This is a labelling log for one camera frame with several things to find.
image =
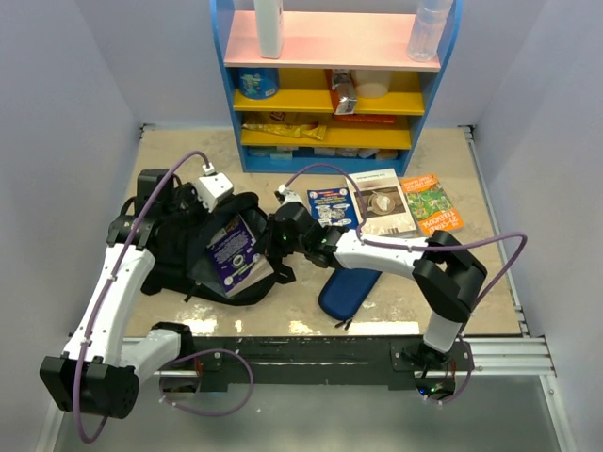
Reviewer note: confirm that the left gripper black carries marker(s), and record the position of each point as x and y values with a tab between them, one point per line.
191	193

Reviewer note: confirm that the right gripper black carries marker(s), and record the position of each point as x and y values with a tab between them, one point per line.
267	245

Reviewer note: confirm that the blue comic book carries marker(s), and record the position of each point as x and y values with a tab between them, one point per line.
332	207

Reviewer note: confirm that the purple book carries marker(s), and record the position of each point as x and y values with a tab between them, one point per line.
237	264

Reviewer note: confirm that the black backpack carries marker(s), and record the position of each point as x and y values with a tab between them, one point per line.
182	263

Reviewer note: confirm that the orange treehouse book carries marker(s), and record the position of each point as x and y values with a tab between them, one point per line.
430	205

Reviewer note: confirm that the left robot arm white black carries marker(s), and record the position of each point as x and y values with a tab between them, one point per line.
95	374

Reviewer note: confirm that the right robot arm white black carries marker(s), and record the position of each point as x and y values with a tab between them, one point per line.
447	274

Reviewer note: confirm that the yellow chips bag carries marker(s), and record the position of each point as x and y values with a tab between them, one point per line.
285	124

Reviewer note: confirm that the silver orange snack bag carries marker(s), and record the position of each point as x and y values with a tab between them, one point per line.
344	96

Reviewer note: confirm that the blue zip pencil case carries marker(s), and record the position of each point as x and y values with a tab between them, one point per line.
345	292

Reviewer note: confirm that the white coffee cover book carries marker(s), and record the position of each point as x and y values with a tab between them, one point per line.
380	204

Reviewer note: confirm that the orange flat box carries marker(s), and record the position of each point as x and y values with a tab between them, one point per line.
366	118

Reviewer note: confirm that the blue round tin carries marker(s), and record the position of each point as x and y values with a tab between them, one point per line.
258	83

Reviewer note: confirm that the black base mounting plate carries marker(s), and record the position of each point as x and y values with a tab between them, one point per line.
398	362

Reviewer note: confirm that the blue shelf unit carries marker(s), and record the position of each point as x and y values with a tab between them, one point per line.
316	42

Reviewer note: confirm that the white plastic tub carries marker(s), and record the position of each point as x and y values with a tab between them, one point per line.
371	84

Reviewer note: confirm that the white carton on shelf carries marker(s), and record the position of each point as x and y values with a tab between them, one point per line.
269	26

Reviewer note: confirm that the clear plastic bottle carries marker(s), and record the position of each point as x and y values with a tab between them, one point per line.
428	27

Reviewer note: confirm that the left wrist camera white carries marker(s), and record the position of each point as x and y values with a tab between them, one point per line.
212	187

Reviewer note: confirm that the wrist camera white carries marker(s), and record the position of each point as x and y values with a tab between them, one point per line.
212	187
286	195

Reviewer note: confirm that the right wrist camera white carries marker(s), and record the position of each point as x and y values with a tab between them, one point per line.
286	195

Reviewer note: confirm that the aluminium rail frame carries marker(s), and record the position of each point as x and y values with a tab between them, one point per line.
161	240

